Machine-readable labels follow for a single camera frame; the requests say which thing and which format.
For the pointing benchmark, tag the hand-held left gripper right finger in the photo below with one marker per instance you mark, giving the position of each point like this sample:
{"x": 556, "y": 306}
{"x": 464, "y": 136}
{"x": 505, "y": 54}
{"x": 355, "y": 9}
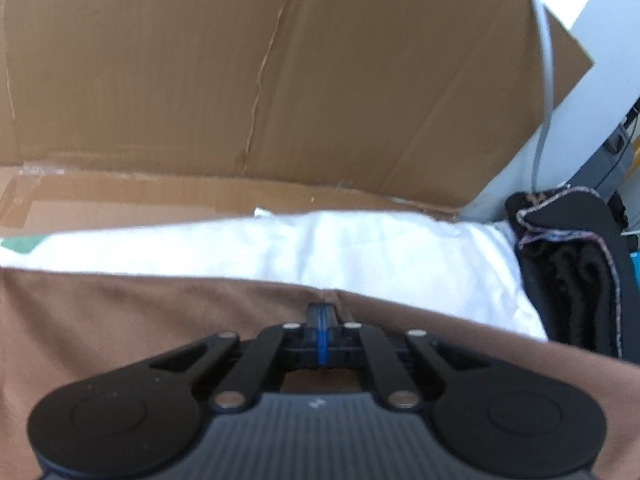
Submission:
{"x": 332, "y": 340}

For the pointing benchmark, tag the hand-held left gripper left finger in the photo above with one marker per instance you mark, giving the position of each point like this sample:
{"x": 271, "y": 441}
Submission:
{"x": 312, "y": 340}

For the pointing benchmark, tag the brown printed t-shirt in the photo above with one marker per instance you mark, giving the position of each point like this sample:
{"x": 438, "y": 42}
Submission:
{"x": 125, "y": 320}

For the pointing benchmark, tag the cream bear printed bed sheet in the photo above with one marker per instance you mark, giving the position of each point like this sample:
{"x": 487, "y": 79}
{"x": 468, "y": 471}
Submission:
{"x": 350, "y": 250}

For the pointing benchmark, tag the folded black sweater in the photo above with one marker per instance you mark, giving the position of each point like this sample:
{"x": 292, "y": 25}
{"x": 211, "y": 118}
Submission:
{"x": 570, "y": 285}

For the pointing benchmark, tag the leopard print cloth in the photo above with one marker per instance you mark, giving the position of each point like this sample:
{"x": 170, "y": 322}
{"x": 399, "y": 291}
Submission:
{"x": 537, "y": 199}

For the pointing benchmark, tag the brown cardboard sheet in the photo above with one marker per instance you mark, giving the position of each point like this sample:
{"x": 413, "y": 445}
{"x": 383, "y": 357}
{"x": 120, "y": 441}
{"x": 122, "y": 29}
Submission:
{"x": 300, "y": 85}

